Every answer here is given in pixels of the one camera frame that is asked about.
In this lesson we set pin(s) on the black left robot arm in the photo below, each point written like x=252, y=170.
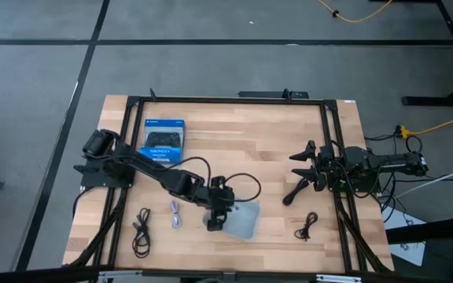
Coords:
x=152, y=171

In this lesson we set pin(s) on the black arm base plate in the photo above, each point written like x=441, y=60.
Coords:
x=93, y=177

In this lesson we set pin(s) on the blue game controller box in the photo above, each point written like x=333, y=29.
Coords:
x=163, y=142

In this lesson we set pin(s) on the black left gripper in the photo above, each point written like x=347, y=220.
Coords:
x=219, y=198

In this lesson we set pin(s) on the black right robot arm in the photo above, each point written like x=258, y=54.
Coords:
x=368, y=162

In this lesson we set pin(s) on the black aluminium table frame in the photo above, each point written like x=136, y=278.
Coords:
x=230, y=100

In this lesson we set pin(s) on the white paper sheet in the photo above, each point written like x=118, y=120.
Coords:
x=405, y=236

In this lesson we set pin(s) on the white plastic bin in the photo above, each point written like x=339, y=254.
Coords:
x=244, y=220

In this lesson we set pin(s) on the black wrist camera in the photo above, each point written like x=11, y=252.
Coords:
x=218, y=181
x=321, y=181

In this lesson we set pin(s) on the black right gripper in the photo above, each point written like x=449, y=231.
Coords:
x=324, y=165

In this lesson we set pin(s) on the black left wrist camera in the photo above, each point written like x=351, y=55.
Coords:
x=218, y=181

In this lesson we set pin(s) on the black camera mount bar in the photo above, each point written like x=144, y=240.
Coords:
x=269, y=94

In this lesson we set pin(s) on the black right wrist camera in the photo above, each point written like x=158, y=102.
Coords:
x=321, y=181

